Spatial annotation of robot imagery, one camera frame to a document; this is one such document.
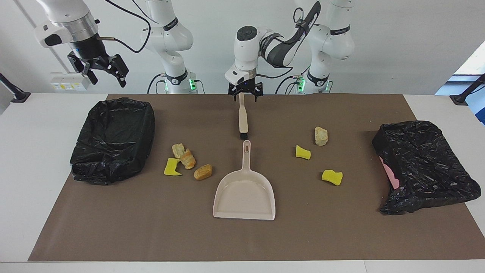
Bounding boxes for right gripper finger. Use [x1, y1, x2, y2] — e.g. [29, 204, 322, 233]
[100, 55, 129, 88]
[67, 52, 98, 85]

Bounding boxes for beige hand brush black bristles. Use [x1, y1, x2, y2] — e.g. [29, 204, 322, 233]
[238, 93, 249, 140]

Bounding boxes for pale bread chunk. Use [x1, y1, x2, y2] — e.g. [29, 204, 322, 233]
[314, 126, 329, 146]

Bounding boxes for orange croissant pastry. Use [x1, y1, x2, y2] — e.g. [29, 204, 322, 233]
[180, 149, 197, 170]

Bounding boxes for brown bread roll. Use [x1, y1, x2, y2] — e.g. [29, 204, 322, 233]
[194, 164, 213, 181]

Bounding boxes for yellow sponge with green side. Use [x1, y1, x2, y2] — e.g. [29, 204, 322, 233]
[164, 158, 182, 177]

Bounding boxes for beige plastic dustpan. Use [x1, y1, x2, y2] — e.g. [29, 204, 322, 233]
[213, 140, 276, 221]

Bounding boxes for rounded yellow sponge chunk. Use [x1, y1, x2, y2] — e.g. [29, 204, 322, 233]
[322, 169, 343, 186]

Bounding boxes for left black-lined bin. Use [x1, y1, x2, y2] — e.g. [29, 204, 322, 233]
[70, 97, 156, 186]

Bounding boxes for black-lined bin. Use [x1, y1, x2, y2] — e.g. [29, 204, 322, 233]
[70, 97, 156, 186]
[372, 120, 482, 215]

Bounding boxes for pink plastic bin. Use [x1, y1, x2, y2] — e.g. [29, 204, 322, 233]
[380, 156, 400, 190]

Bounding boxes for right black-lined bin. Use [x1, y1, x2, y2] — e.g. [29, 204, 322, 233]
[372, 120, 482, 215]

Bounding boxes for black clamp stand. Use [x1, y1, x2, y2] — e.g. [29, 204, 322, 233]
[0, 73, 31, 104]
[450, 73, 485, 106]

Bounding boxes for brown table mat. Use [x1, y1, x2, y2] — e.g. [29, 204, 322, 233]
[28, 94, 485, 262]

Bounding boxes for white wall socket box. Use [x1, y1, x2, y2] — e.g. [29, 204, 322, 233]
[50, 72, 91, 91]

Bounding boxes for black base power cable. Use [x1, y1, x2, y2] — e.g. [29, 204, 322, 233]
[275, 75, 300, 94]
[147, 74, 164, 94]

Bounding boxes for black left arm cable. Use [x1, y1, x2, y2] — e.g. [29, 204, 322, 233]
[256, 8, 307, 80]

